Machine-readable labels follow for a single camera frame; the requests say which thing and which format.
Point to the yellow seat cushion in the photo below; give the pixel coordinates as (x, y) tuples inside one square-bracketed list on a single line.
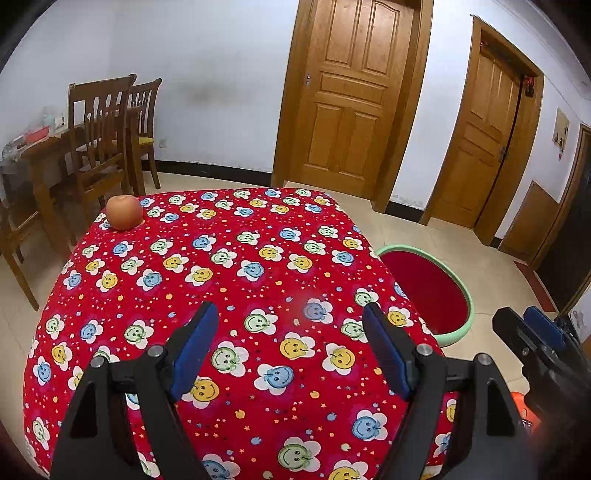
[(145, 140)]

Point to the small wooden panel door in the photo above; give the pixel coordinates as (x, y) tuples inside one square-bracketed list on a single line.
[(531, 221)]

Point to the wooden dining table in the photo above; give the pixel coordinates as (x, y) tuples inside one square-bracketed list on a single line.
[(46, 159)]

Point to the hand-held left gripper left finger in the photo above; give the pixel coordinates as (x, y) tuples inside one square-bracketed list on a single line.
[(196, 350)]

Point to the clear plastic container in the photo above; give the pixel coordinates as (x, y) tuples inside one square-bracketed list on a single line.
[(48, 117)]

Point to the red flat box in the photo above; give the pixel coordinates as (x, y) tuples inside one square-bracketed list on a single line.
[(34, 136)]

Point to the beige wall panel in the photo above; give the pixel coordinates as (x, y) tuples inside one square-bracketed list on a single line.
[(561, 131)]

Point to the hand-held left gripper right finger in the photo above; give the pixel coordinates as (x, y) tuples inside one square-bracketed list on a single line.
[(388, 355)]

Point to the orange plastic stool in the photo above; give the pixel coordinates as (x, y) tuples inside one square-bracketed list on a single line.
[(521, 406)]

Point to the wide wooden panel door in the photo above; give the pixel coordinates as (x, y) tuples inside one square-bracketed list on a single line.
[(355, 92)]

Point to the narrow wooden panel door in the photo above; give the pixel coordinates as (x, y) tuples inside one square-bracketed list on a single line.
[(485, 138)]

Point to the red smiley flower blanket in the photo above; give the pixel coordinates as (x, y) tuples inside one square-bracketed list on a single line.
[(277, 286)]

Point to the wooden slat-back chair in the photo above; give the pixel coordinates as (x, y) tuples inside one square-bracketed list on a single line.
[(145, 110), (14, 249), (97, 138)]

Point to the red door ornament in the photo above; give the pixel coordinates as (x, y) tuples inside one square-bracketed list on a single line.
[(528, 86)]

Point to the red basin with green rim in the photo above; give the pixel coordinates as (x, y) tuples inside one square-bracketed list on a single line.
[(429, 290)]

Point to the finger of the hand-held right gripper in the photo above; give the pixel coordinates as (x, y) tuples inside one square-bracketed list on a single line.
[(547, 330), (512, 330)]

